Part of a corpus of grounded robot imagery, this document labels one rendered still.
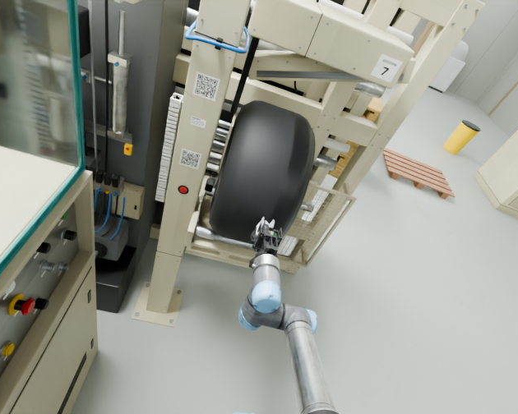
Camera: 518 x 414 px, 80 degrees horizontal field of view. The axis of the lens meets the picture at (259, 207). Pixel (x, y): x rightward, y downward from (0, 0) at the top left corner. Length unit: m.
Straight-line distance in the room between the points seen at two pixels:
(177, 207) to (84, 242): 0.39
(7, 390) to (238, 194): 0.80
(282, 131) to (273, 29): 0.38
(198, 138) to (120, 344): 1.35
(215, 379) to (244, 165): 1.39
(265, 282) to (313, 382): 0.25
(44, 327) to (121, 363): 0.95
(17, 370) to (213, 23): 1.08
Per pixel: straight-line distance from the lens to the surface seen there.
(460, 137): 7.10
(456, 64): 12.05
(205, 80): 1.07
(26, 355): 1.13
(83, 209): 1.13
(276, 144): 1.07
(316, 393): 0.76
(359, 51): 1.33
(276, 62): 1.45
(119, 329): 2.12
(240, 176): 1.03
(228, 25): 1.02
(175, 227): 1.49
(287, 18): 1.27
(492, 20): 12.93
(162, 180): 1.33
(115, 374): 2.03
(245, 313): 0.92
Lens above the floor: 1.93
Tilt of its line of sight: 40 degrees down
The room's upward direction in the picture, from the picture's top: 24 degrees clockwise
